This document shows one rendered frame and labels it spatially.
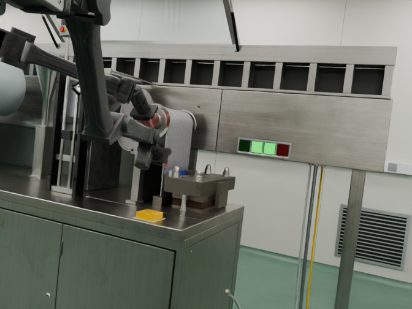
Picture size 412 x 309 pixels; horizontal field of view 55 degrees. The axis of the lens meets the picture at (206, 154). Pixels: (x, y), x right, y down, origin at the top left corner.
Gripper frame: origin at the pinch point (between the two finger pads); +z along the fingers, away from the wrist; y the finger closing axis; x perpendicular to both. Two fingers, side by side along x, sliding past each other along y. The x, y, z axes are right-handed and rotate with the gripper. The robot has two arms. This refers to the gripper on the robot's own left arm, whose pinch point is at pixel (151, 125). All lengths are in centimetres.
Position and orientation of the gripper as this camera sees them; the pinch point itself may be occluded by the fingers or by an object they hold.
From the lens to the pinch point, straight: 164.4
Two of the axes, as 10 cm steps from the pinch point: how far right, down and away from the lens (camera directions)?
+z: 2.3, 6.2, 7.5
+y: 9.1, 1.3, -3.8
